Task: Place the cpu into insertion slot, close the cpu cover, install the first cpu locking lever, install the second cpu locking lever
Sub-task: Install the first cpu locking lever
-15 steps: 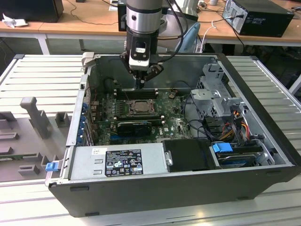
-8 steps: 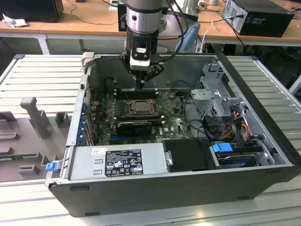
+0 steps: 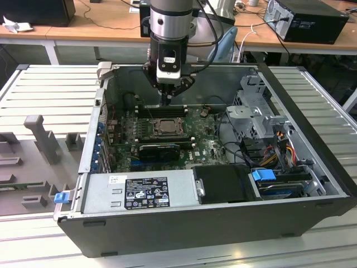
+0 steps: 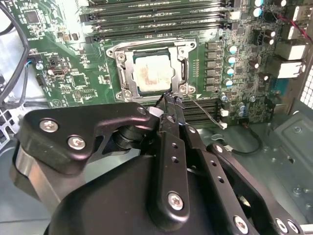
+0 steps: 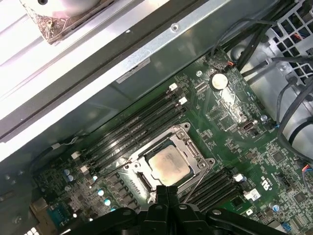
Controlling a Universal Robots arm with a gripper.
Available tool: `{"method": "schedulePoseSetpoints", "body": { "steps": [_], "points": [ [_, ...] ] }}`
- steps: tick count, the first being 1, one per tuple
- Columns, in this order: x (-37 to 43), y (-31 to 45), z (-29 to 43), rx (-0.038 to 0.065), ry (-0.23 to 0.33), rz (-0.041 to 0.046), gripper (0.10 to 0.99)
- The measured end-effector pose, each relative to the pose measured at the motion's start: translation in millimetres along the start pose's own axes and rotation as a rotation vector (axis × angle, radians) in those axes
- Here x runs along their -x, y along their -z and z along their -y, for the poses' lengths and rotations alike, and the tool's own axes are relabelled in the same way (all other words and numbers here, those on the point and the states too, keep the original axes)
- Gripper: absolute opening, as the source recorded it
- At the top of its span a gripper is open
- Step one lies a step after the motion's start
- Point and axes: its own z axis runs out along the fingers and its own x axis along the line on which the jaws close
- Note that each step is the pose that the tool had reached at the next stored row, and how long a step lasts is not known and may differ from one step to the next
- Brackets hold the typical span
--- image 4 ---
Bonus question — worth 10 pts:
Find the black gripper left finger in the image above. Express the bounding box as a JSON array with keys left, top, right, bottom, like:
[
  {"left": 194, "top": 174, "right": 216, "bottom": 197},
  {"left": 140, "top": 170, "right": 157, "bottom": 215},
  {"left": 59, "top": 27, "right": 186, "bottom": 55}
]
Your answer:
[{"left": 9, "top": 92, "right": 191, "bottom": 230}]

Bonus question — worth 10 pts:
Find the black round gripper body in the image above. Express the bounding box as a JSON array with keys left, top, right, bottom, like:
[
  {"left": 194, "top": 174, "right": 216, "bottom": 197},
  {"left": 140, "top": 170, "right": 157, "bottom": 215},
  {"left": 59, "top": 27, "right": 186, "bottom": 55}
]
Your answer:
[{"left": 45, "top": 155, "right": 233, "bottom": 235}]

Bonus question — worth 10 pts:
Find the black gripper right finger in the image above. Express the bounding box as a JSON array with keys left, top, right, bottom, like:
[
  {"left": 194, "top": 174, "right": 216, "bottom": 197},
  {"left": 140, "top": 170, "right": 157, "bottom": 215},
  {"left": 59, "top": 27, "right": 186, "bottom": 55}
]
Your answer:
[{"left": 176, "top": 96, "right": 306, "bottom": 235}]

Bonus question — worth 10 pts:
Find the thin wire locking lever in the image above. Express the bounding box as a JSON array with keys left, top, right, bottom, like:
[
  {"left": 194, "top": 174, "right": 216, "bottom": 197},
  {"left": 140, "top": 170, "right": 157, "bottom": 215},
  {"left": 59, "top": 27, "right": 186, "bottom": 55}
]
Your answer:
[
  {"left": 186, "top": 94, "right": 228, "bottom": 130},
  {"left": 113, "top": 40, "right": 197, "bottom": 50}
]

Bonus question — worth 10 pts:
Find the silver topped CPU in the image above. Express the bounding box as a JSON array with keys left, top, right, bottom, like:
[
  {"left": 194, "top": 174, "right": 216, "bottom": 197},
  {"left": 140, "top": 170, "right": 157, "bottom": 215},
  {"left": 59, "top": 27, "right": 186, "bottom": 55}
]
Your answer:
[{"left": 132, "top": 50, "right": 173, "bottom": 95}]

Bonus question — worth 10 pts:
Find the metal socket cover frame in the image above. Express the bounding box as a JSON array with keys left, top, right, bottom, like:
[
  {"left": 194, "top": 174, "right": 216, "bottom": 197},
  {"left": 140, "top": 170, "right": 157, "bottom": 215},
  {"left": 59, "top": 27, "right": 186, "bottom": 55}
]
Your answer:
[{"left": 114, "top": 45, "right": 190, "bottom": 97}]

